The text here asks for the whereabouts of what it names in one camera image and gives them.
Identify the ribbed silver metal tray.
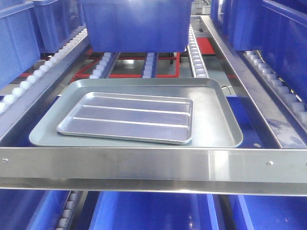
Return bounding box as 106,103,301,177
57,92,194,145

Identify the large grey flat tray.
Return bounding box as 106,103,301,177
29,78,243,148

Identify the lower shelf blue bin centre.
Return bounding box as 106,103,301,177
89,192,219,230

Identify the shelf roller track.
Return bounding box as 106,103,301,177
0,26,88,115
243,50,307,120

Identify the lower shelf blue bin right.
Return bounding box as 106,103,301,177
228,195,307,230

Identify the lower shelf blue bin left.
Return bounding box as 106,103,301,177
0,189,70,230

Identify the blue bin upper right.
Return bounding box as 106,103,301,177
211,0,307,100

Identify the blue bin upper left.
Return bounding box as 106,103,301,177
0,0,83,87

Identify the red floor frame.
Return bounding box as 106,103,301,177
19,37,231,83

